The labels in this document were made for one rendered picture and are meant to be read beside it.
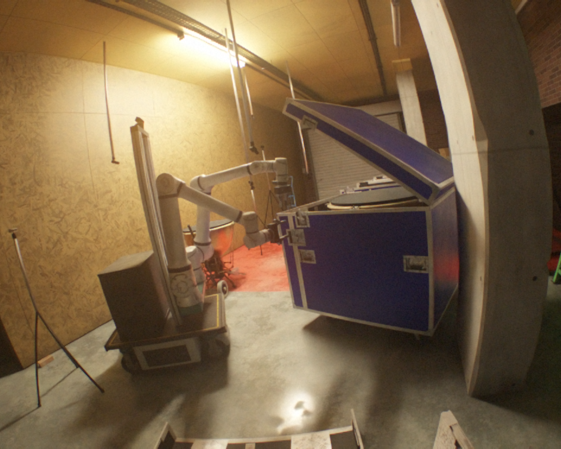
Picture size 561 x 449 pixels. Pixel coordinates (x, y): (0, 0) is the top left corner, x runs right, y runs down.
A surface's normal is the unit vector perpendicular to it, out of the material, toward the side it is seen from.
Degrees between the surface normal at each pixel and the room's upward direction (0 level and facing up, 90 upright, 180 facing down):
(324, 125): 90
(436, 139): 90
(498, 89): 90
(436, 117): 90
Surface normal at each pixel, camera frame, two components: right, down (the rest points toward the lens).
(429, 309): -0.69, 0.24
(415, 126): -0.38, 0.22
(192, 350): 0.20, 0.12
